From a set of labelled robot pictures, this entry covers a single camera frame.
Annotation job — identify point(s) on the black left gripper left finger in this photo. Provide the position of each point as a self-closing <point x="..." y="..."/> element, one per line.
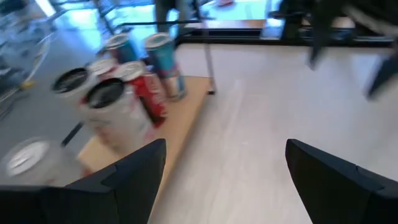
<point x="109" y="199"/>

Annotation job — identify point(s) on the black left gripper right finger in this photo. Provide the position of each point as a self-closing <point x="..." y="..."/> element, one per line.
<point x="342" y="193"/>

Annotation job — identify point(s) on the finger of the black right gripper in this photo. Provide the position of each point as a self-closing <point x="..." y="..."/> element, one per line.
<point x="384" y="77"/>
<point x="317" y="40"/>

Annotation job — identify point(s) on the silver Celsius Peach Vibe can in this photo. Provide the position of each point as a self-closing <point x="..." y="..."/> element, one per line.
<point x="71" y="81"/>
<point x="121" y="124"/>

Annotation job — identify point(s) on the silver blue Red Bull can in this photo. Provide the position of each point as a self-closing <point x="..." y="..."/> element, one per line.
<point x="124" y="51"/>
<point x="164" y="59"/>

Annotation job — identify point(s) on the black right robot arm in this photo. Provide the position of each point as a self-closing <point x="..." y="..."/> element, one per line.
<point x="292" y="25"/>

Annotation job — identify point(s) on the light wooden board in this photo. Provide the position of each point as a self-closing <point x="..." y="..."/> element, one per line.
<point x="186" y="102"/>

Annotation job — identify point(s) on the person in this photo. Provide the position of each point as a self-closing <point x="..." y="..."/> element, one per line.
<point x="174" y="12"/>

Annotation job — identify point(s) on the black metal rig frame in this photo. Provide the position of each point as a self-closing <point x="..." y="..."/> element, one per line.
<point x="248" y="38"/>

